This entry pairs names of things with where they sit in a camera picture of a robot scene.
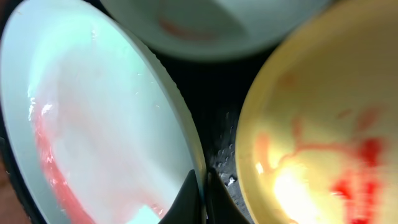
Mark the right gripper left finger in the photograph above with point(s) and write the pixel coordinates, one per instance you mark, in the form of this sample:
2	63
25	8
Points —
186	208

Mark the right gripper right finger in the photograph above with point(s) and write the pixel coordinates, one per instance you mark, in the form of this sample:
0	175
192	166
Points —
220	207

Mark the yellow plate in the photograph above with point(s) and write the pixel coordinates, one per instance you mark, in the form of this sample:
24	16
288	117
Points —
317	134

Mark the pale green plate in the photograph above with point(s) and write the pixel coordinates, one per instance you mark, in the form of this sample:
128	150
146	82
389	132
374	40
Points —
98	129
212	30

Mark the round black serving tray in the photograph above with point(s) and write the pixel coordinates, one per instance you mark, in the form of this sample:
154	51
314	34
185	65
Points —
213	94

